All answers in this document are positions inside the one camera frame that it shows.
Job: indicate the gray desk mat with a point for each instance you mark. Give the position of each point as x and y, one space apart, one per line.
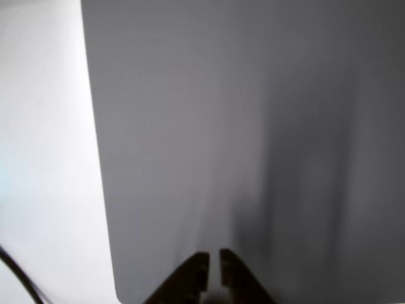
253 126

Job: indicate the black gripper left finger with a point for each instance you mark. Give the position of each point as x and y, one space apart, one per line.
186 282

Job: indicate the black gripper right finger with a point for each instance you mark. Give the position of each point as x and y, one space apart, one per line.
242 285

